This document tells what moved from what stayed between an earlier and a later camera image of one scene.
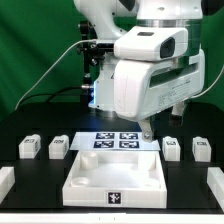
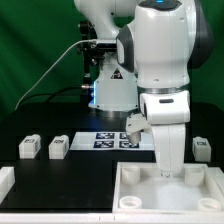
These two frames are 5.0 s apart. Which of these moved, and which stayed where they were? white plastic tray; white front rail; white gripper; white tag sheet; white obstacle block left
Moved: white gripper; white plastic tray
Stayed: white tag sheet; white front rail; white obstacle block left
